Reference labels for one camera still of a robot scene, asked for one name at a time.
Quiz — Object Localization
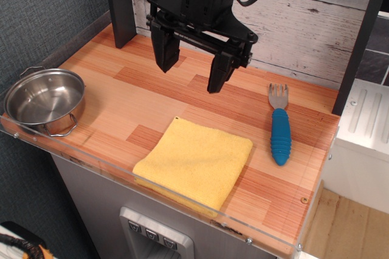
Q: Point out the blue handled metal fork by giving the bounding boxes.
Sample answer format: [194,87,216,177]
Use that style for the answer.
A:
[268,84,292,166]

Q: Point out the clear acrylic edge guard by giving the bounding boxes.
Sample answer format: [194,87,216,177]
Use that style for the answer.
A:
[1,106,339,258]

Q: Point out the black and orange object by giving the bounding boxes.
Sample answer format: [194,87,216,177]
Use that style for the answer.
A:
[1,221,55,258]

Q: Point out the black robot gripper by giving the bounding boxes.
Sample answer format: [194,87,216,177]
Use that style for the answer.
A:
[147,0,258,94]

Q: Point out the stainless steel pot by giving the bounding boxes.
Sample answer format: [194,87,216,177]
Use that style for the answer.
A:
[4,66,85,137]

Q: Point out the dark grey left post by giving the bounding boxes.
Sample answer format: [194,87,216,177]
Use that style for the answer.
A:
[108,0,137,49]

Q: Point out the white toy sink unit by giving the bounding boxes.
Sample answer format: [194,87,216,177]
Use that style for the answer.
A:
[320,11,389,214]

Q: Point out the yellow towel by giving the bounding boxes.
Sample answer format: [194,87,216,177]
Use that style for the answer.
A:
[133,117,253,218]

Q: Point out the dark grey right post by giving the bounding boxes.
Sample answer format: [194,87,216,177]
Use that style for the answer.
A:
[332,0,383,116]

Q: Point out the silver ice dispenser panel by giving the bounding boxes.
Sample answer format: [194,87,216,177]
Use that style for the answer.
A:
[120,207,195,259]

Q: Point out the grey toy fridge front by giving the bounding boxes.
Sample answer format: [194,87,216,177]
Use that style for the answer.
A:
[52,155,274,258]

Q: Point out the dark grey post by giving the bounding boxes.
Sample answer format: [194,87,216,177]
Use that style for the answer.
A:
[332,0,383,116]
[108,0,137,49]

